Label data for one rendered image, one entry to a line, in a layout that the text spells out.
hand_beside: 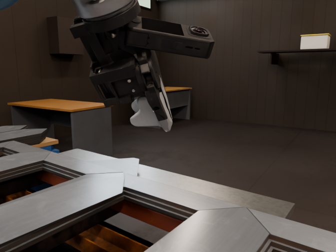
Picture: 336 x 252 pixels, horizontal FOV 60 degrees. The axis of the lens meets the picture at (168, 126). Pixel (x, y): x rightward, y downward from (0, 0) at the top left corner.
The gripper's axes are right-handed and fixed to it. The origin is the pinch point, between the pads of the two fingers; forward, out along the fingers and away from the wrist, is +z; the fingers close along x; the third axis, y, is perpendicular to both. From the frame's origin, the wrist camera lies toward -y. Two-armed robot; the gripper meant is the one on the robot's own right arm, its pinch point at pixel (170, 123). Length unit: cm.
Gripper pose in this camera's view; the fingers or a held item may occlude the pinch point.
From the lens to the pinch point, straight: 47.7
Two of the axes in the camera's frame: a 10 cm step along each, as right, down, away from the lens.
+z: 2.7, 7.1, 6.5
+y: -9.6, 2.3, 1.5
